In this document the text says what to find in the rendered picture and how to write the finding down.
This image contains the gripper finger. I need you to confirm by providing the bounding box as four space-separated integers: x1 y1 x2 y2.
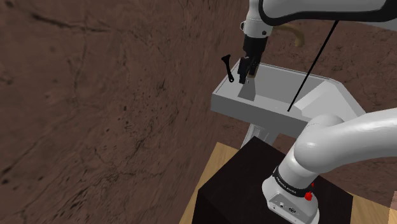
237 57 251 85
249 56 261 79

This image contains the black long-handled tool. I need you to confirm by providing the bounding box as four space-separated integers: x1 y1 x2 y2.
221 54 235 84

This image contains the thin black rod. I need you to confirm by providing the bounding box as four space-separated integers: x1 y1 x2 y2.
286 20 340 113

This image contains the tan curved faucet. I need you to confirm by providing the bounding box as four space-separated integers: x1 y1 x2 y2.
272 24 305 48

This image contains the dark robot stand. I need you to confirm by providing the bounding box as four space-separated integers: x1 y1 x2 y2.
192 136 354 224

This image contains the white pedestal sink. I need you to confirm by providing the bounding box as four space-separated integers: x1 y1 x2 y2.
211 59 367 150

